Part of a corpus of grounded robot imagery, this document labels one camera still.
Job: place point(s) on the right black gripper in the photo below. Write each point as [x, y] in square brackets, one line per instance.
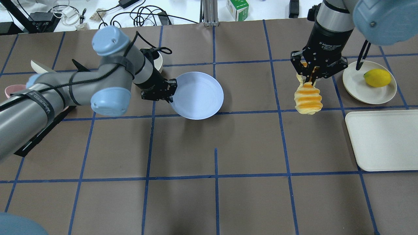
[324, 40]

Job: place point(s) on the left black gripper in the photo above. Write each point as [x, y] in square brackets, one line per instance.
[151, 81]

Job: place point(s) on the blue plate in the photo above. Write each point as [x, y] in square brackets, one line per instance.
[198, 96]

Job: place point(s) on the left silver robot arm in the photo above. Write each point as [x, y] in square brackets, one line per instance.
[107, 91]

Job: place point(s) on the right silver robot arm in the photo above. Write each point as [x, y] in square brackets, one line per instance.
[381, 22]

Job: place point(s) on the white plate with lemon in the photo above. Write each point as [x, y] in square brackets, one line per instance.
[355, 84]

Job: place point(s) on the cream plate in rack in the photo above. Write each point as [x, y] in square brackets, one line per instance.
[40, 68]

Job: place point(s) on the pink plate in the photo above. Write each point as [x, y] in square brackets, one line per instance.
[12, 89]

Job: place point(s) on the black plate rack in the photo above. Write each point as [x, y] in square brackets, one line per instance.
[36, 139]

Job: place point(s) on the white bowl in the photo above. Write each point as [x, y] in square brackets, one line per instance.
[154, 56]

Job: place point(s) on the black power brick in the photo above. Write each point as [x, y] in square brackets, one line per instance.
[293, 9]

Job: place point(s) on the yellow lemon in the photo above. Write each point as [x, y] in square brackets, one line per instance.
[377, 77]

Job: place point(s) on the green white carton box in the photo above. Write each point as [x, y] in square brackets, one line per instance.
[239, 9]

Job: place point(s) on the black power adapter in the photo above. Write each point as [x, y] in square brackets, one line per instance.
[127, 3]

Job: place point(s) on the white rectangular tray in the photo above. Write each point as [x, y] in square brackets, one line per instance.
[384, 140]

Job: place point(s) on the aluminium frame post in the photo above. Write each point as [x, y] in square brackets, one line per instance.
[209, 12]

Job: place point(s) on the black camera tripod leg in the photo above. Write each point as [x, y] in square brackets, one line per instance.
[21, 18]

